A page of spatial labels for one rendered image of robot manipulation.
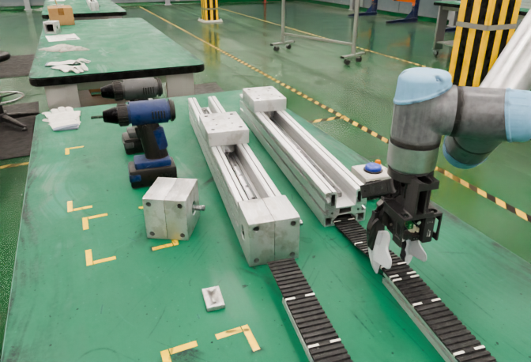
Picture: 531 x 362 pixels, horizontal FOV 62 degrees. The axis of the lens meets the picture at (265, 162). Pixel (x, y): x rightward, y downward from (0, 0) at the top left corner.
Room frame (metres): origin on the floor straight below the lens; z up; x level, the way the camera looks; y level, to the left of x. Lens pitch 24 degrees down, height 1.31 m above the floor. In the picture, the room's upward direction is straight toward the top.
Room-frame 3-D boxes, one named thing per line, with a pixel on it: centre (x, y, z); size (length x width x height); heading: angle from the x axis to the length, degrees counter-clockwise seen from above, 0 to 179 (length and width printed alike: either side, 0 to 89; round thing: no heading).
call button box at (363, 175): (0.99, -0.26, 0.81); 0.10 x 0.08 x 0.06; 106
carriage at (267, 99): (1.46, 0.01, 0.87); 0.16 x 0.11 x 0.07; 16
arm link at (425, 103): (0.64, -0.24, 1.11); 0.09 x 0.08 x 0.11; 76
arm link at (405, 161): (0.64, -0.23, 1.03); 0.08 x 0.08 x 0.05
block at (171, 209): (0.83, 0.19, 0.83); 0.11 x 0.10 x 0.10; 84
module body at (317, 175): (1.22, -0.06, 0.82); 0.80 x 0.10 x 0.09; 16
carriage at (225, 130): (1.17, 0.12, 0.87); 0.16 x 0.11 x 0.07; 16
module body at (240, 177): (1.17, 0.12, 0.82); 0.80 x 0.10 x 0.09; 16
